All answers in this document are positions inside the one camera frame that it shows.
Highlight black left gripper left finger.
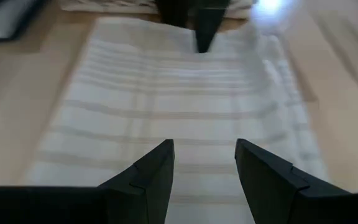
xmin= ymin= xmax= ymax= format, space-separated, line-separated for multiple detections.
xmin=0 ymin=139 xmax=175 ymax=224

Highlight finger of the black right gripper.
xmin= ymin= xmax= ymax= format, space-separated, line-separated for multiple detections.
xmin=194 ymin=0 xmax=231 ymax=54
xmin=155 ymin=0 xmax=198 ymax=29

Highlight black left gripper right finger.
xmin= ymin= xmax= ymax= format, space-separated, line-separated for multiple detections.
xmin=234 ymin=139 xmax=358 ymax=224

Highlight white towel red check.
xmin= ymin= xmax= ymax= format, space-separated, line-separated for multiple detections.
xmin=59 ymin=0 xmax=256 ymax=20

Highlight white towel thin grey lines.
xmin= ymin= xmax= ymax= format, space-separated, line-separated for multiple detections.
xmin=26 ymin=17 xmax=329 ymax=224

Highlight navy fabric basket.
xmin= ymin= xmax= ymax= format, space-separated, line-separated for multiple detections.
xmin=0 ymin=0 xmax=48 ymax=43

